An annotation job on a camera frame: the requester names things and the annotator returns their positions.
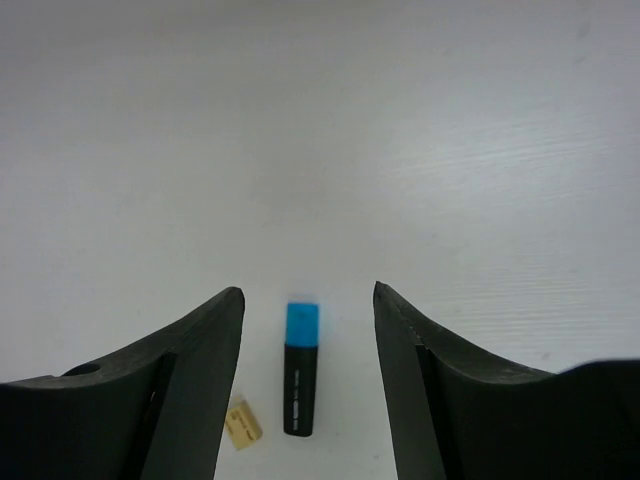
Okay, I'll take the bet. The small yellow sharpener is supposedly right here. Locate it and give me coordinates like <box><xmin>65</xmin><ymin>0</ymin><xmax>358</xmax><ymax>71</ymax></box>
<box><xmin>225</xmin><ymin>395</ymin><xmax>263</xmax><ymax>451</ymax></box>

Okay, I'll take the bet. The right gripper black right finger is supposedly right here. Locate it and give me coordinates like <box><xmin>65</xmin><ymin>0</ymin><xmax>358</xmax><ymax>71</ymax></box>
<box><xmin>373</xmin><ymin>283</ymin><xmax>639</xmax><ymax>479</ymax></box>

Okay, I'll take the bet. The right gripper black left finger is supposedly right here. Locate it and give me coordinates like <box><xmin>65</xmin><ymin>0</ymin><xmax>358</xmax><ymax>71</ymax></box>
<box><xmin>1</xmin><ymin>287</ymin><xmax>245</xmax><ymax>479</ymax></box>

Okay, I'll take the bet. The blue capped black highlighter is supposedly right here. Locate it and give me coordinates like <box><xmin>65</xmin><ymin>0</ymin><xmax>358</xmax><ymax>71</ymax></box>
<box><xmin>283</xmin><ymin>302</ymin><xmax>319</xmax><ymax>437</ymax></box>

